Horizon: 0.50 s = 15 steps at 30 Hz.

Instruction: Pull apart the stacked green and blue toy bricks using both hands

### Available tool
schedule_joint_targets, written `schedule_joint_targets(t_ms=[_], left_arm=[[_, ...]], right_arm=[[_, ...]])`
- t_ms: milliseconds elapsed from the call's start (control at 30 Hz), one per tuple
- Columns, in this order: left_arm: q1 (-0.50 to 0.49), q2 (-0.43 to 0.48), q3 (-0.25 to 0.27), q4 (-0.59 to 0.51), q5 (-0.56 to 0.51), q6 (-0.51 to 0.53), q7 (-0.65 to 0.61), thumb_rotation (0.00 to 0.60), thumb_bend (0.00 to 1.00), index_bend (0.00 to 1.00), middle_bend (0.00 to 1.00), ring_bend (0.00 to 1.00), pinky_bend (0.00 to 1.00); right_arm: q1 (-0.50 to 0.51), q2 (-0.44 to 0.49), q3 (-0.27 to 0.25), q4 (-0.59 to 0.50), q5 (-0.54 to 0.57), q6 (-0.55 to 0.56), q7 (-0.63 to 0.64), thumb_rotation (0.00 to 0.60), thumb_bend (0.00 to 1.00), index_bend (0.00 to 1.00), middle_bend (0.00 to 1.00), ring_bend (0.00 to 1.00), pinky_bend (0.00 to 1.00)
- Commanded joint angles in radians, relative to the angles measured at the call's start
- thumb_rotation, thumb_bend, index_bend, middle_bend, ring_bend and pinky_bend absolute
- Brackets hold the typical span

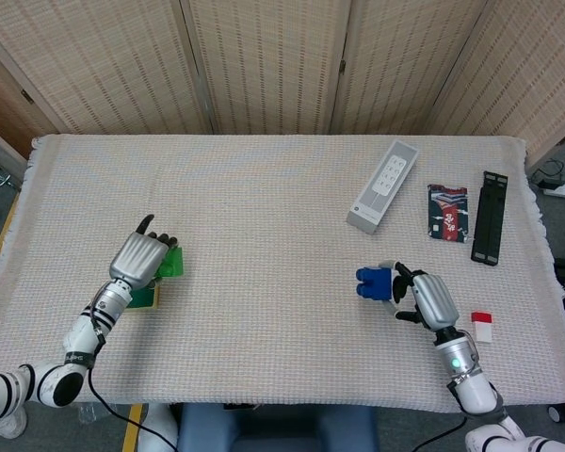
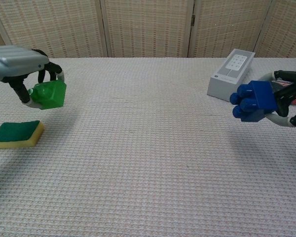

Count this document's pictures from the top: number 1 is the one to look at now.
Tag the clear plastic bag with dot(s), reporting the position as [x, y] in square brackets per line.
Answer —
[88, 414]

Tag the long white grey box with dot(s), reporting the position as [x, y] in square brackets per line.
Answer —
[383, 188]

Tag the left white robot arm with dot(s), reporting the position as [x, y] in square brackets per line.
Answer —
[82, 336]

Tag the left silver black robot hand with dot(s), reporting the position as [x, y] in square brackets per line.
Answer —
[136, 259]

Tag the red white eraser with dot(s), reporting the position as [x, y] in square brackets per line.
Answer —
[482, 327]

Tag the white woven tablecloth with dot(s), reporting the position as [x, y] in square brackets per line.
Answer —
[282, 198]

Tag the black folding stand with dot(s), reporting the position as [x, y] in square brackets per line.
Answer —
[489, 216]

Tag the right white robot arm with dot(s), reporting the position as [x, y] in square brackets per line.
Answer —
[473, 391]

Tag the beige woven folding screen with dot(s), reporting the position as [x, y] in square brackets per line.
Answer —
[273, 66]

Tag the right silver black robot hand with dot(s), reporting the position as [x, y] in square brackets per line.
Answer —
[433, 301]

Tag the dark patterned card pack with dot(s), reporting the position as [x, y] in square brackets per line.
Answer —
[447, 214]

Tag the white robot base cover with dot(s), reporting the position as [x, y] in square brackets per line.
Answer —
[162, 431]

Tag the green toy block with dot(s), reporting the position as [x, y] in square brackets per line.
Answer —
[174, 263]

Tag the green yellow sponge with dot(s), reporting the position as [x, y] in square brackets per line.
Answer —
[146, 299]

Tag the blue toy block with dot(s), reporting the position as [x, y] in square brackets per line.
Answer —
[374, 282]

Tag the blue padded seat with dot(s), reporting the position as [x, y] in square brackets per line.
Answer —
[278, 431]

